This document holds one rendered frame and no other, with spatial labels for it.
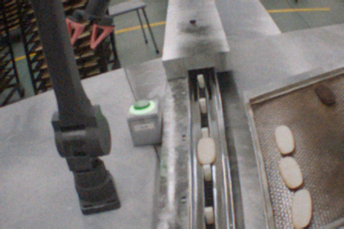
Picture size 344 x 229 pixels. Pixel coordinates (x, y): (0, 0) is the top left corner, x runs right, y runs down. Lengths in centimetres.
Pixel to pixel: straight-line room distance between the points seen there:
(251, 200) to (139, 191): 24
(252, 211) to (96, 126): 33
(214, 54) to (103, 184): 53
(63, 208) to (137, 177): 19
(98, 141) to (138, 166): 19
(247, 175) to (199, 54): 45
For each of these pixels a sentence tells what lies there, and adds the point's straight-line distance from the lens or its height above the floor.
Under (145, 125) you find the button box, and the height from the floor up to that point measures 87.
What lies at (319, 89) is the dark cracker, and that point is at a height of 93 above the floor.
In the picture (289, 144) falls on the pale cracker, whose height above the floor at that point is 91.
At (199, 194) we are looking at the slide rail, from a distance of 92.
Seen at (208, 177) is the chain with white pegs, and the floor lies 85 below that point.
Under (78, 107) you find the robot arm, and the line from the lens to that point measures 91.
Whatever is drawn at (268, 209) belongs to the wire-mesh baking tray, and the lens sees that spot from 78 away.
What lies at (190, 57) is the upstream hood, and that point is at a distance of 134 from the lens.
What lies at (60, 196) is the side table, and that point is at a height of 82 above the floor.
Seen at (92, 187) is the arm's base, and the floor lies 87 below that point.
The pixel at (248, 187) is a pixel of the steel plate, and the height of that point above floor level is 82.
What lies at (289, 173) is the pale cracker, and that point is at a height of 91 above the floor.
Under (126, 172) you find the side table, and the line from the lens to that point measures 109.
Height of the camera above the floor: 139
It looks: 27 degrees down
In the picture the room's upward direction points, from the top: 12 degrees counter-clockwise
